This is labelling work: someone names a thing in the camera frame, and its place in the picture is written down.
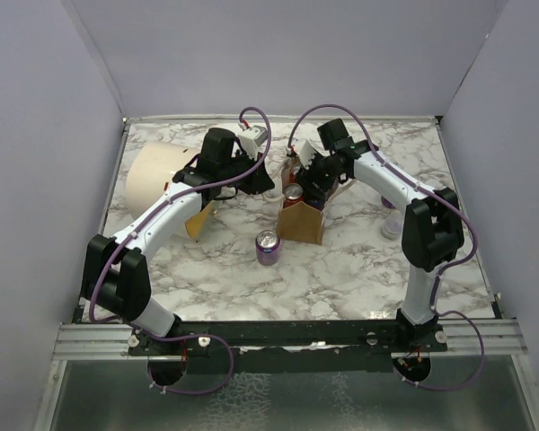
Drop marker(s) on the red cola can front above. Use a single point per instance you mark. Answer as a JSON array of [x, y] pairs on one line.
[[293, 194]]

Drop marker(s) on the black front mounting rail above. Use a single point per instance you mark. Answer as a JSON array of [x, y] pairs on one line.
[[277, 347]]

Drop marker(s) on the purple Fanta can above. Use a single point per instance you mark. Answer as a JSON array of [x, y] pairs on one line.
[[386, 203], [319, 202]]

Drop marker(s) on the purple can near front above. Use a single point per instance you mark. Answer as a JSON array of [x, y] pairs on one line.
[[267, 245]]

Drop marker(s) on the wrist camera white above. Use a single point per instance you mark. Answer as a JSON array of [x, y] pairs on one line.
[[308, 156], [251, 139]]

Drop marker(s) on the jute canvas tote bag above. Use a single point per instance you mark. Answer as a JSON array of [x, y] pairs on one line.
[[300, 222]]

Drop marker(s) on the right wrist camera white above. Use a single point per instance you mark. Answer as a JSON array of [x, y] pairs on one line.
[[308, 156]]

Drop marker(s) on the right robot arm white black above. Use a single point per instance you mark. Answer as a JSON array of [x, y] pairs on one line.
[[432, 231]]

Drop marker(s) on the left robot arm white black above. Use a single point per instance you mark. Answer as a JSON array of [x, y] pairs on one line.
[[116, 275]]

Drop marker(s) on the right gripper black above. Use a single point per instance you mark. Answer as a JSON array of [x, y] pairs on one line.
[[306, 179]]

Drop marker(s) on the beige round box orange lid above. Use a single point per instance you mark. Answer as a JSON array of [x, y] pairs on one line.
[[155, 175]]

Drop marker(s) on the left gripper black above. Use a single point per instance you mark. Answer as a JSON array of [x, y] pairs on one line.
[[260, 181]]

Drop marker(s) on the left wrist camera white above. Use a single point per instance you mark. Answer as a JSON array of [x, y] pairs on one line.
[[251, 139]]

